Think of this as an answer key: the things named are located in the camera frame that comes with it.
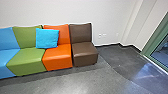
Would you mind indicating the brown sofa seat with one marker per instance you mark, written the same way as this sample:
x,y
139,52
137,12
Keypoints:
x,y
84,53

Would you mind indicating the orange sofa seat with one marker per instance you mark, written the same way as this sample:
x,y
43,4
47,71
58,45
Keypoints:
x,y
58,58

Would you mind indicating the light blue cushion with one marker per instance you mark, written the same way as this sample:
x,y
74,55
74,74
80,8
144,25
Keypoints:
x,y
47,38

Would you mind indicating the green sofa seat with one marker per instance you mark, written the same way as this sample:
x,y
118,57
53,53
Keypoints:
x,y
26,61

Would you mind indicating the blue sofa seat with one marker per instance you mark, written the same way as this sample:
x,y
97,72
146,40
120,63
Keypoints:
x,y
6,56

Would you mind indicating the white double wall outlet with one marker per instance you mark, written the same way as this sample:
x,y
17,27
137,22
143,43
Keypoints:
x,y
102,35

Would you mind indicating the white single wall outlet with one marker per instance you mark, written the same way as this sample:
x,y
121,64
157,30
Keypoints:
x,y
117,34

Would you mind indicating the green glass door frame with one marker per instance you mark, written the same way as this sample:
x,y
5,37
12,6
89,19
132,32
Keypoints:
x,y
156,43

